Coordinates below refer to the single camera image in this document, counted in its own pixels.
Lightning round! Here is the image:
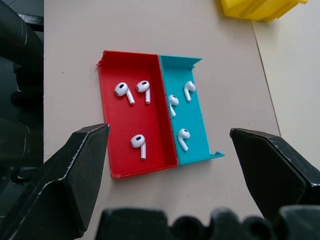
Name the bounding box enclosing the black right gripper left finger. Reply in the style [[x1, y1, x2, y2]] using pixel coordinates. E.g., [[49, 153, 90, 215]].
[[0, 123, 111, 240]]

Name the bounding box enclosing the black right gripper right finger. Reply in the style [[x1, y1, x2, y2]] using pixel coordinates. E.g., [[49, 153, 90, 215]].
[[229, 127, 320, 221]]

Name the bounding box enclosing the yellow plastic container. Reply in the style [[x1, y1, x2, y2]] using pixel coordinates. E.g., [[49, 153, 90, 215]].
[[216, 0, 309, 24]]

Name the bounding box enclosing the red plastic tray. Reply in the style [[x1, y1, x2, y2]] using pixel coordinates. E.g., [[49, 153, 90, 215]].
[[95, 50, 179, 180]]

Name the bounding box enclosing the teal plastic tray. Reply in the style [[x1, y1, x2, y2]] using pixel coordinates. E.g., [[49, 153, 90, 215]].
[[158, 54, 225, 166]]

